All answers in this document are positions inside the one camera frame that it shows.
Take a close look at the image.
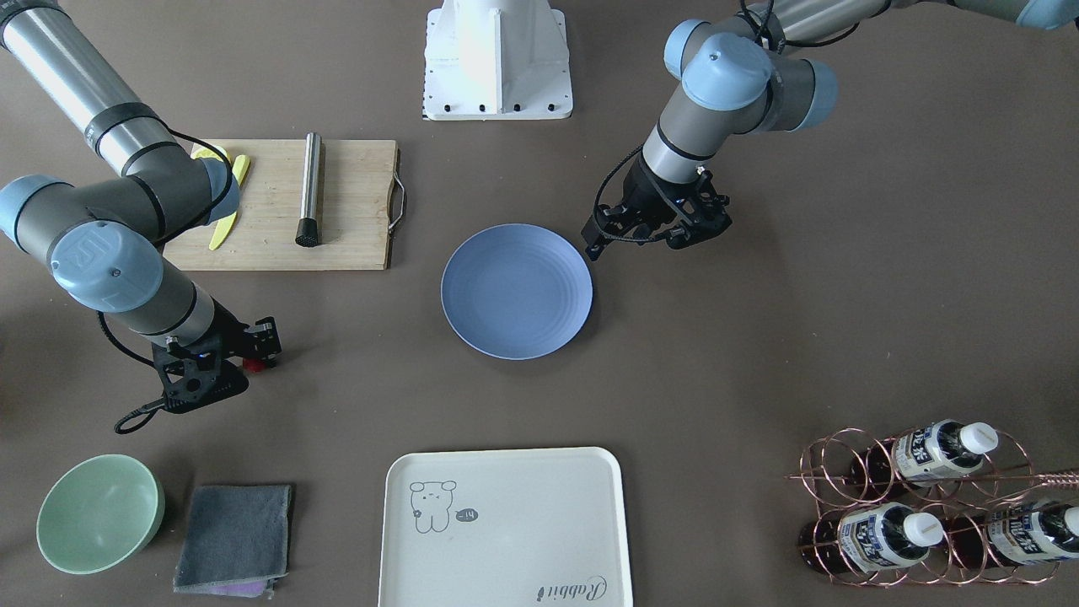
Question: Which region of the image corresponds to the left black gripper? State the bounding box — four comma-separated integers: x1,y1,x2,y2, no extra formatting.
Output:
583,151,674,261

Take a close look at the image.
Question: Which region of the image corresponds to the tea bottle middle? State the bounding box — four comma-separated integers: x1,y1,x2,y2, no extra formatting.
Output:
847,419,1001,499

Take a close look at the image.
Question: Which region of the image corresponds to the blue plate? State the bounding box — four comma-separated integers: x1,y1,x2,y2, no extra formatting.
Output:
440,223,593,361

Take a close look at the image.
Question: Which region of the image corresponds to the yellow plastic knife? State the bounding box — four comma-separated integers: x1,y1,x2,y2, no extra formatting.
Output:
208,154,251,250

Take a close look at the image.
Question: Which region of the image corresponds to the tea bottle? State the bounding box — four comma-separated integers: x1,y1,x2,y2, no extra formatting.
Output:
945,499,1078,569
797,501,945,576
847,419,1001,499

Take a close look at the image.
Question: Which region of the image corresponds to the lemon slice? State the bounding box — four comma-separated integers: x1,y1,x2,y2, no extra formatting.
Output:
191,144,232,163

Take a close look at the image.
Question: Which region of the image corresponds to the wooden cutting board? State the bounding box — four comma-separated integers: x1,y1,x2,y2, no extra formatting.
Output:
164,138,400,271

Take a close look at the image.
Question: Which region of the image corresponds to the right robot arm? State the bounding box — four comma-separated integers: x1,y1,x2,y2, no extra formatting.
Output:
3,1,281,376

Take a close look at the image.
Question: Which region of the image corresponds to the cream rabbit tray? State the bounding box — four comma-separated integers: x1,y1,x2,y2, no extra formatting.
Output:
378,447,636,606

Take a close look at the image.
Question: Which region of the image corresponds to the tea bottle near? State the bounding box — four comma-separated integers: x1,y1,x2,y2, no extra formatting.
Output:
797,501,945,576

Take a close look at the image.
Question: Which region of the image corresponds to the green bowl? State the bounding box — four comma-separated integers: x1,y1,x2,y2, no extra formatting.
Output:
37,454,165,575

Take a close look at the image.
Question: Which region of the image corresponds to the grey folded cloth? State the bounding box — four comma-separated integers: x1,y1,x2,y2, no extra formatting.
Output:
173,485,293,599

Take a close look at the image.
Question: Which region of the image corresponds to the white camera mast base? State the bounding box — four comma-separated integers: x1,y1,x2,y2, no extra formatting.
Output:
421,1,574,121

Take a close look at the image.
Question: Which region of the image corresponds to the tea bottle far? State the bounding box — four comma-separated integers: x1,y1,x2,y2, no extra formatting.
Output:
945,499,1078,569

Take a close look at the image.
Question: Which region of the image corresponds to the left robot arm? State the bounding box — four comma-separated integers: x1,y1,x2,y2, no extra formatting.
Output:
582,1,906,261

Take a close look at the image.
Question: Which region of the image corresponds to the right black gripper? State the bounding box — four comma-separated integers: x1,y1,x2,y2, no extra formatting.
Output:
152,296,281,373

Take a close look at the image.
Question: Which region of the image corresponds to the steel muddler black tip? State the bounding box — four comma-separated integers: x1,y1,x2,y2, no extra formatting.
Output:
293,132,323,247

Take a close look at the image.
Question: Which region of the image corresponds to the copper wire bottle rack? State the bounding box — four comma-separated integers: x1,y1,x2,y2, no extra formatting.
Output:
789,427,1076,588

